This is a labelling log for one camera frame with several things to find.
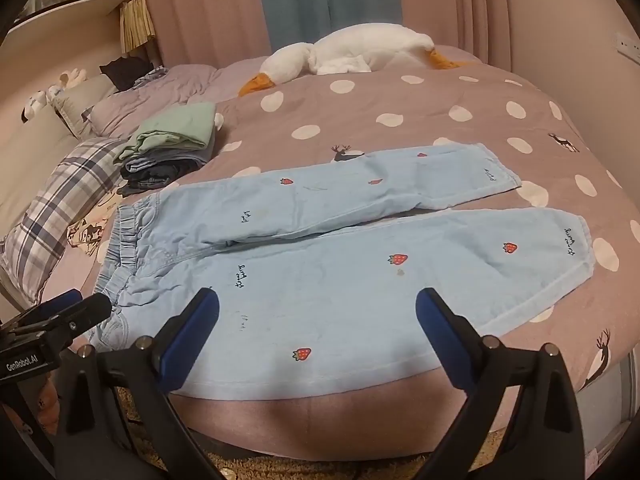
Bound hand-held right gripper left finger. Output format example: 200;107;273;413
54;287;236;480

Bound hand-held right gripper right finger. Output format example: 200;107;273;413
415;287;588;480

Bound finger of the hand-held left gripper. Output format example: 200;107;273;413
0;288;83;331
20;292;112;353

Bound light blue strawberry pants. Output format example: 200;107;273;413
92;142;596;402

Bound person's bare foot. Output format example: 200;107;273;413
37;377;60;434

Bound cartoon printed cloth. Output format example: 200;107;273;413
67;190;123;261

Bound plaid pillow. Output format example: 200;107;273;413
0;137;131;306

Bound dark folded jeans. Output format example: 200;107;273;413
117;160;201;197

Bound beige shaggy rug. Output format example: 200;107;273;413
115;385;501;480

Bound blue striped folded garment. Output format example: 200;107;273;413
122;146;212;173

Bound grey cabinet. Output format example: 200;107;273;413
570;355;637;461

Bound green folded garment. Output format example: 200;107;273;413
112;101;217;163

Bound beige pillow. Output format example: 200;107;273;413
52;74;118;138

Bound lilac quilt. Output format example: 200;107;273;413
82;65;221;142

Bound pink polka dot bedspread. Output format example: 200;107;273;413
30;45;632;411

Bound black garment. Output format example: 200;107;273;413
99;57;155;90

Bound plaid shirt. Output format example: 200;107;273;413
132;66;168;89

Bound yellow fringed cloth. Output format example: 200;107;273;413
119;0;157;54

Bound white goose plush toy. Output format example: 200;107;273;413
237;24;468;98

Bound pink curtain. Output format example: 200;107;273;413
137;0;273;69
395;0;507;64

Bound white wall socket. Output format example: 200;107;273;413
614;32;640;64

